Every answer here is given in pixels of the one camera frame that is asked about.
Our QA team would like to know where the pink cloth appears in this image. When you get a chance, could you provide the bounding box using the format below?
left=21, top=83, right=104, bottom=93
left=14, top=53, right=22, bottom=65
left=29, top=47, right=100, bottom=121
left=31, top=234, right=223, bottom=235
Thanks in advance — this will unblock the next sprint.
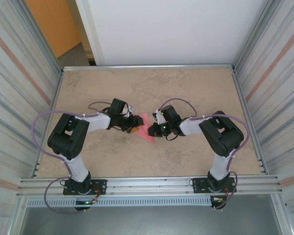
left=134, top=113, right=155, bottom=145

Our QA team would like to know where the grey metal sheet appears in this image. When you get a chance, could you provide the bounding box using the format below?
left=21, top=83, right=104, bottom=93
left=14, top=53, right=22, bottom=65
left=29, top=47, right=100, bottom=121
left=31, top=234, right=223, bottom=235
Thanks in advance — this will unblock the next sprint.
left=19, top=194, right=285, bottom=235

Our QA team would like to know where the orange door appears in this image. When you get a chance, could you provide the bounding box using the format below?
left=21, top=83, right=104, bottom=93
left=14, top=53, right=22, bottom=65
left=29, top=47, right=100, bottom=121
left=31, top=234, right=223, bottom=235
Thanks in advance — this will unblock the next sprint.
left=25, top=0, right=82, bottom=59

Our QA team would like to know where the wide aluminium mounting rail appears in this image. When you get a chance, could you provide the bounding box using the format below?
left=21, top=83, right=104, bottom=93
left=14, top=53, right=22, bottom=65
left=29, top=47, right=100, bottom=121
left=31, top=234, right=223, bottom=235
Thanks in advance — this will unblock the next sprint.
left=19, top=174, right=284, bottom=197

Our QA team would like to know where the aluminium table edge rail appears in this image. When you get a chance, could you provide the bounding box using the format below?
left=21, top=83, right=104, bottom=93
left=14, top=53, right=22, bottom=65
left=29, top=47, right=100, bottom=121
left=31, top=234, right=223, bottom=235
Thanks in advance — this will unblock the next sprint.
left=33, top=70, right=65, bottom=178
left=62, top=64, right=236, bottom=72
left=231, top=68, right=269, bottom=175

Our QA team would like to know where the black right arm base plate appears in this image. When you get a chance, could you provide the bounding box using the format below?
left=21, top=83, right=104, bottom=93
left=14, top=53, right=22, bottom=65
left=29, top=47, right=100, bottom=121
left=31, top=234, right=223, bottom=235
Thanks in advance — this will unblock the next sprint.
left=192, top=177, right=236, bottom=194

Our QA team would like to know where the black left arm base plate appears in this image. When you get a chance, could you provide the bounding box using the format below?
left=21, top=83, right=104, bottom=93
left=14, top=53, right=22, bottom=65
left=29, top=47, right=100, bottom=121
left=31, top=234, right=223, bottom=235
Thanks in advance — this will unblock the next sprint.
left=63, top=179, right=107, bottom=196

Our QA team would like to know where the slotted grey cable duct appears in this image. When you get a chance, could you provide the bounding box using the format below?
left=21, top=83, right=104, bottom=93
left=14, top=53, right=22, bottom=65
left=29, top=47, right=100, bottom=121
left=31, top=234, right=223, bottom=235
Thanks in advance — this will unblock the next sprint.
left=26, top=197, right=213, bottom=207

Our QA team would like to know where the small circuit board with wires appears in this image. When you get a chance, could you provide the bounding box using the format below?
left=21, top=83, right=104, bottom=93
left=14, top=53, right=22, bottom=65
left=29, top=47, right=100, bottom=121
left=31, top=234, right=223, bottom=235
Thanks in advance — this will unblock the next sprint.
left=210, top=195, right=228, bottom=211
left=74, top=198, right=98, bottom=212

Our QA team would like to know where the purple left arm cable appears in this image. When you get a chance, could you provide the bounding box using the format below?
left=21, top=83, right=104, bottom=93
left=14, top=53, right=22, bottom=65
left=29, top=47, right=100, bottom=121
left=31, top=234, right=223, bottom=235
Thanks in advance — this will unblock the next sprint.
left=31, top=101, right=113, bottom=215

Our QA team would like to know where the white door frame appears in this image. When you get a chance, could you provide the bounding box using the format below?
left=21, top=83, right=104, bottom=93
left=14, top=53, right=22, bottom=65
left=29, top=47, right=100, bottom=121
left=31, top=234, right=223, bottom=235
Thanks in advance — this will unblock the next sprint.
left=74, top=0, right=106, bottom=66

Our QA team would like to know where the aluminium frame post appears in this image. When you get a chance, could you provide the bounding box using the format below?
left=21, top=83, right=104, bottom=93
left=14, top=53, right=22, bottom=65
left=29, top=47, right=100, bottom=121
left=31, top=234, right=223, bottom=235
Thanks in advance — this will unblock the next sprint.
left=14, top=0, right=64, bottom=74
left=232, top=0, right=281, bottom=71

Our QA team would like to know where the corrugated enclosure side panel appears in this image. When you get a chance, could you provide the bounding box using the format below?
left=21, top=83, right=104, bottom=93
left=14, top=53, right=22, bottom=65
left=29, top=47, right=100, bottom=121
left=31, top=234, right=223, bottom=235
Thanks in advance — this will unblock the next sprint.
left=235, top=0, right=294, bottom=221
left=0, top=0, right=62, bottom=221

